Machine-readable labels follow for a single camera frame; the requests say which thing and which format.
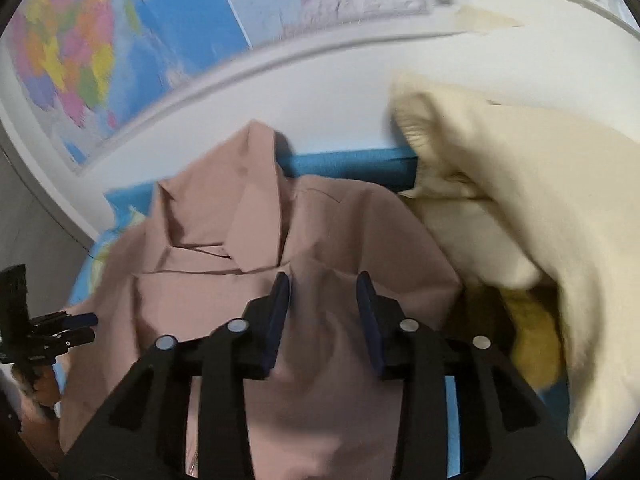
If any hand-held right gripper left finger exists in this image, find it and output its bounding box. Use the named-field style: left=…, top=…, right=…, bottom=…
left=59, top=271, right=292, bottom=480

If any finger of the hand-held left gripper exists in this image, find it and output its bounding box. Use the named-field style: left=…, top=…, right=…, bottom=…
left=30, top=311, right=99, bottom=333
left=30, top=328, right=97, bottom=357

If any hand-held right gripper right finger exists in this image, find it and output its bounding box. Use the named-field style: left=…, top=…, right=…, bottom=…
left=355, top=271, right=587, bottom=480

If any pink collared shirt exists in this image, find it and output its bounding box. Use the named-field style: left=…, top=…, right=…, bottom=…
left=59, top=120, right=463, bottom=480

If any person's left forearm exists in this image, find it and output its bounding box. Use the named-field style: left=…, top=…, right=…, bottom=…
left=19, top=407, right=67, bottom=472

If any person's left hand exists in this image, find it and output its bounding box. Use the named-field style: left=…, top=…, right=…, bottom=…
left=12, top=359, right=63, bottom=422

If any blue printed blanket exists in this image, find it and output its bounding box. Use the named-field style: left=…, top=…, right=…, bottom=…
left=52, top=156, right=571, bottom=480

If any yellow garment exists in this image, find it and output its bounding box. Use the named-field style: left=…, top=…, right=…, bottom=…
left=500, top=287, right=567, bottom=392

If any cream knit garment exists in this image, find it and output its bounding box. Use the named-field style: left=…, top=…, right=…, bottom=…
left=389, top=72, right=640, bottom=476

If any beige tape strip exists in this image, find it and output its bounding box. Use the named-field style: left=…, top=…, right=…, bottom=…
left=457, top=4, right=523, bottom=37

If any colourful wall map poster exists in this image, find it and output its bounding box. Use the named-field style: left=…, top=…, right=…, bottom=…
left=2, top=0, right=251, bottom=173

